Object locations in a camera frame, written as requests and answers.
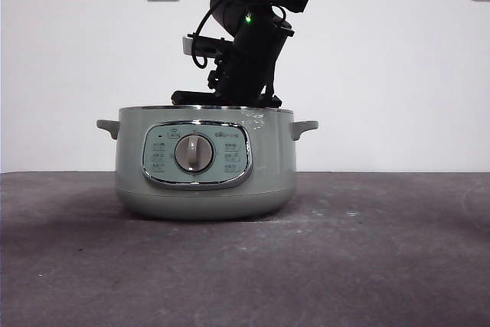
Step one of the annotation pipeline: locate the pale green electric pot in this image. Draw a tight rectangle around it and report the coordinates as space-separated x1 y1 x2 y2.
96 104 319 222

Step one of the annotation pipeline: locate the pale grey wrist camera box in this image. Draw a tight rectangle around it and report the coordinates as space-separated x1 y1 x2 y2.
182 34 233 57

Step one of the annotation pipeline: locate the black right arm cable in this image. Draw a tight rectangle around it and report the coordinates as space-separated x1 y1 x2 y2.
191 0 261 70

